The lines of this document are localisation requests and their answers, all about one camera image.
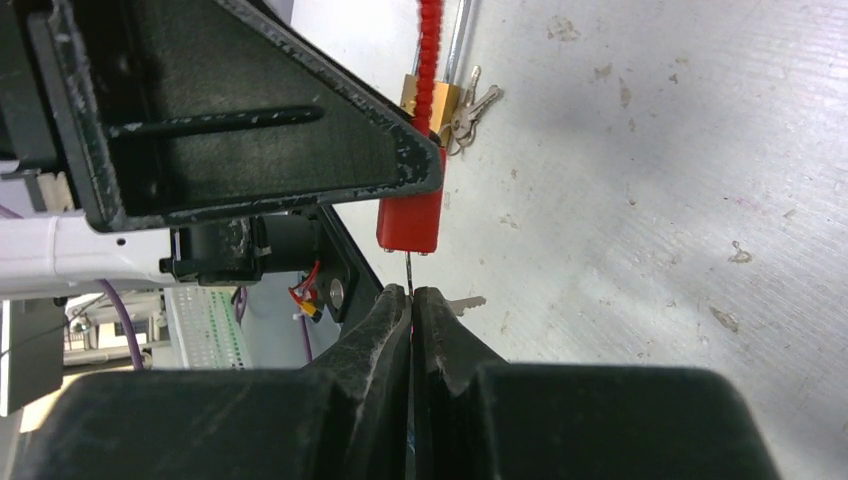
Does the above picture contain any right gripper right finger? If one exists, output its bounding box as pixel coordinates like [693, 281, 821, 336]
[413, 287, 505, 479]

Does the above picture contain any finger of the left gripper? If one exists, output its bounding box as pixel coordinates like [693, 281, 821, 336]
[26, 1, 442, 233]

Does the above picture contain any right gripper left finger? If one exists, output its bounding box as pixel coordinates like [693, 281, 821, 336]
[303, 284, 411, 479]

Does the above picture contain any red cable lock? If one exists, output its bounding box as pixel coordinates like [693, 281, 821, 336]
[376, 0, 443, 253]

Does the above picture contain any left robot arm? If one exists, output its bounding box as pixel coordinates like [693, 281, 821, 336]
[1, 1, 442, 299]

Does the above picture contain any brass padlock long shackle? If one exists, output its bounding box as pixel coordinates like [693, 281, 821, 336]
[400, 1, 475, 147]

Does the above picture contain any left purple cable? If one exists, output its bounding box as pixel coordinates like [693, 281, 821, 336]
[0, 205, 147, 371]

